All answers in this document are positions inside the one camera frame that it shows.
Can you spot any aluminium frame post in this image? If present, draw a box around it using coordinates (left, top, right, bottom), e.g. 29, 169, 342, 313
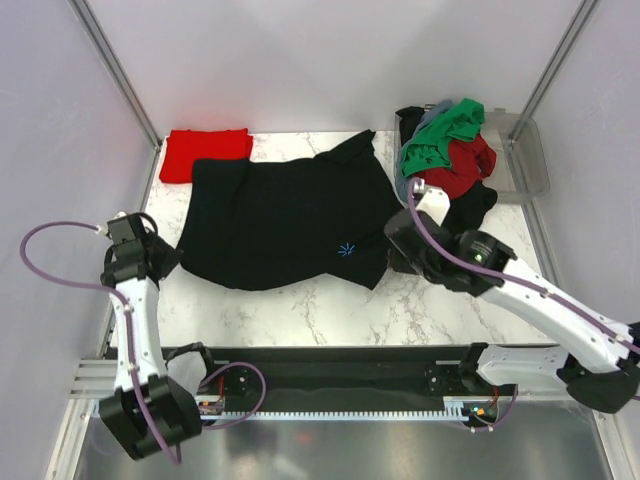
67, 0, 162, 151
521, 0, 600, 117

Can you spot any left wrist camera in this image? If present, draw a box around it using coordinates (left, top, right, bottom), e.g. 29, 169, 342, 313
96, 211, 128, 240

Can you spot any black t shirt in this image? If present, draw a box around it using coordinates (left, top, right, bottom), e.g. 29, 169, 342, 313
394, 105, 500, 235
177, 130, 402, 291

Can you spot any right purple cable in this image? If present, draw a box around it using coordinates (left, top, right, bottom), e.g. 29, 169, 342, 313
407, 177, 640, 434

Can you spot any white slotted cable duct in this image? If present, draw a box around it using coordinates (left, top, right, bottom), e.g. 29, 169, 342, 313
200, 397, 497, 423

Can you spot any purple cable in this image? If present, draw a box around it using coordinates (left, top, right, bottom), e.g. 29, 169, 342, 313
19, 220, 184, 465
407, 177, 640, 434

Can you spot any clear plastic bin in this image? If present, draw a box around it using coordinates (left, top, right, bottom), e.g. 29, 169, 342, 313
481, 109, 550, 205

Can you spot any left aluminium frame post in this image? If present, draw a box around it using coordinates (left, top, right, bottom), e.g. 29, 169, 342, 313
67, 0, 162, 151

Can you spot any right aluminium frame post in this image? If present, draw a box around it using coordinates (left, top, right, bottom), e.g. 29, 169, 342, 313
521, 0, 600, 117

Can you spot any grey blue t shirt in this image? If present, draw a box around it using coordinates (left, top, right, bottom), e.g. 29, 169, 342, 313
393, 99, 453, 204

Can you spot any aluminium front rail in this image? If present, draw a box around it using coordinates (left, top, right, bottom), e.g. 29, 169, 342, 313
69, 357, 616, 401

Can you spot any dark red t shirt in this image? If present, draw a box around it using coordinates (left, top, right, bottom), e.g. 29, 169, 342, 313
415, 134, 497, 200

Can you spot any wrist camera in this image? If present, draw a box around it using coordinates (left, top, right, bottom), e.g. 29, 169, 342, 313
413, 179, 450, 226
96, 211, 128, 240

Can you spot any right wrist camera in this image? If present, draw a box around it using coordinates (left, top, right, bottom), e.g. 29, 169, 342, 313
413, 179, 450, 226

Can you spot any folded red t shirt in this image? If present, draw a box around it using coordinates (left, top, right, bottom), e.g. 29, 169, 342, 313
159, 129, 253, 184

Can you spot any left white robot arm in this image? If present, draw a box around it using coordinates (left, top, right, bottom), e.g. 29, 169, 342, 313
99, 212, 220, 465

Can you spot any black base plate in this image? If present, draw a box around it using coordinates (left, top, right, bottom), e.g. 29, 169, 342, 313
206, 344, 514, 414

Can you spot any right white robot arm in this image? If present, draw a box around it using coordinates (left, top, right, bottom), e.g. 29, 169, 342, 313
385, 179, 639, 414

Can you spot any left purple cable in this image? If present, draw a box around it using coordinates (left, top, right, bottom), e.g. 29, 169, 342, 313
19, 220, 184, 465

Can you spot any green t shirt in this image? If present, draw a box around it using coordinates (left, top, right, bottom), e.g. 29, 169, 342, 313
400, 98, 485, 178

